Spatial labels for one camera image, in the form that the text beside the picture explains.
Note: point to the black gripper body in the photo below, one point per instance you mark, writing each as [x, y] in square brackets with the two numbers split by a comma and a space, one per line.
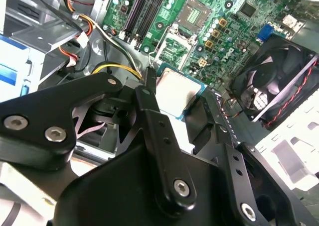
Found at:
[112, 198]

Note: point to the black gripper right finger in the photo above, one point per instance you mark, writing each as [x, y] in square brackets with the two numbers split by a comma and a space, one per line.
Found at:
[236, 176]

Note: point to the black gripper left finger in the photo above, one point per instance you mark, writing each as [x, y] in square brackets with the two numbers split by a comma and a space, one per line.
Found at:
[159, 141]

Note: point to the silver CPU with green rim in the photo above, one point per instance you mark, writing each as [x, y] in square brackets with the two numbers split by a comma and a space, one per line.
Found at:
[179, 91]

